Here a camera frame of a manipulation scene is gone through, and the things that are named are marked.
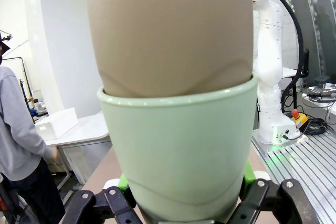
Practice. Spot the brown plastic cup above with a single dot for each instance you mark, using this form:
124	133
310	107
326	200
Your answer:
168	32

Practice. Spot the person's right hand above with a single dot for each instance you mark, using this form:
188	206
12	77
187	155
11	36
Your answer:
54	153

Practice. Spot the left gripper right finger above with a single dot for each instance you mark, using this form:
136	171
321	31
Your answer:
265	203

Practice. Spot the white plastic basket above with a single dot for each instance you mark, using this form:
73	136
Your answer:
56	124

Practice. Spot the mint green plastic cup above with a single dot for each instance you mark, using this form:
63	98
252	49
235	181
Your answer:
181	150

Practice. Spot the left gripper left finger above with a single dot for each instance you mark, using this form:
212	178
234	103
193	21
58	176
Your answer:
105	205

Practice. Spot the person's right forearm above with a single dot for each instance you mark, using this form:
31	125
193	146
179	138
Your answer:
39	145

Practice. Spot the black tripod stand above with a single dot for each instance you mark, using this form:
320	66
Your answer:
26	98

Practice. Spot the slotted aluminium base plate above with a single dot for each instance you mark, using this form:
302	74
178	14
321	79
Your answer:
302	166

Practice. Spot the person in grey hoodie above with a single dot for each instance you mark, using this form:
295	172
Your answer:
15	129

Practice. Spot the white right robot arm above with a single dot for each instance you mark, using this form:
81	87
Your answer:
270	24

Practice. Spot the white side table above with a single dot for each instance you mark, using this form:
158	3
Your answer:
86	132

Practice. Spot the yellow emergency stop button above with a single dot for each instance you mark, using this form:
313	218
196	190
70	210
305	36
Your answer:
299	119

